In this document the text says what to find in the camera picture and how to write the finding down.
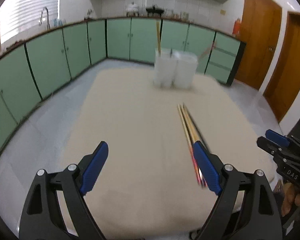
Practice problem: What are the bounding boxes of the bamboo chopstick orange end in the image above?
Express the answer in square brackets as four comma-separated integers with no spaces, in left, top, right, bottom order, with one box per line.
[181,105,207,187]

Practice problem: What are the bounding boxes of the bamboo chopstick red end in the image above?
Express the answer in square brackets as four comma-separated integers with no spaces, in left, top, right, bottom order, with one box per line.
[177,105,203,186]

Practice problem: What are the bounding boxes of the plain bamboo chopstick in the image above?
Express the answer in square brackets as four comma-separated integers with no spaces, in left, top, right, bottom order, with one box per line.
[198,41,217,60]

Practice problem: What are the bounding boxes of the light bamboo chopstick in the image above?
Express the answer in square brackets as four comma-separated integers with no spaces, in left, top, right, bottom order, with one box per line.
[156,21,161,56]

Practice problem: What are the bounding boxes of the green lower kitchen cabinets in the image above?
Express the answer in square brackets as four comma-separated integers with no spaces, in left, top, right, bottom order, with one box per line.
[0,16,216,170]

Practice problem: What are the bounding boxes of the chrome kitchen faucet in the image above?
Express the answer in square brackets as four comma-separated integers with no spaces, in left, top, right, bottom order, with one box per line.
[39,7,50,30]

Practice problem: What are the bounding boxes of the right hand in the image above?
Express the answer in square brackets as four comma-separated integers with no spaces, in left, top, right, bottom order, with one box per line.
[281,183,300,217]

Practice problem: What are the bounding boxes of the brown wooden door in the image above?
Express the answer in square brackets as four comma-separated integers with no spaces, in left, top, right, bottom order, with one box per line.
[235,0,282,89]
[264,12,300,122]

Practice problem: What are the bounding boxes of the green drawer unit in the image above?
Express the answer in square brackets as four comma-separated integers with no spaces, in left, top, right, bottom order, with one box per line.
[204,32,246,86]

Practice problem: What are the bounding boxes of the white utensil holder right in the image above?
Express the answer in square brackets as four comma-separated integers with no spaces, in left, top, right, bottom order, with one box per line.
[174,51,198,89]

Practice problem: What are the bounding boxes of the white utensil holder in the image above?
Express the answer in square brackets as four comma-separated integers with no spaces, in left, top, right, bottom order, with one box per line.
[153,49,177,88]
[174,51,198,89]

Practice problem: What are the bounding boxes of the white utensil holder left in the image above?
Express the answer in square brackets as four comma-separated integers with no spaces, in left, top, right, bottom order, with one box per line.
[153,49,177,88]

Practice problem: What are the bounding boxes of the orange fire extinguisher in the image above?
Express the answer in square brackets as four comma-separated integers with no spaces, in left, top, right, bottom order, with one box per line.
[232,18,241,36]

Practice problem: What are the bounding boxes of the white cooking pot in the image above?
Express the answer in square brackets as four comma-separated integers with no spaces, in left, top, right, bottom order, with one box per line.
[126,2,140,17]

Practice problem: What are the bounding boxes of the black wok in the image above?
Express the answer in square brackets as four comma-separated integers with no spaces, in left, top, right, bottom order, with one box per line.
[146,5,165,17]

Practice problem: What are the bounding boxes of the window with blinds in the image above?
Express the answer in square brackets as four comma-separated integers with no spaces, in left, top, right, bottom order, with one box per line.
[0,0,59,43]

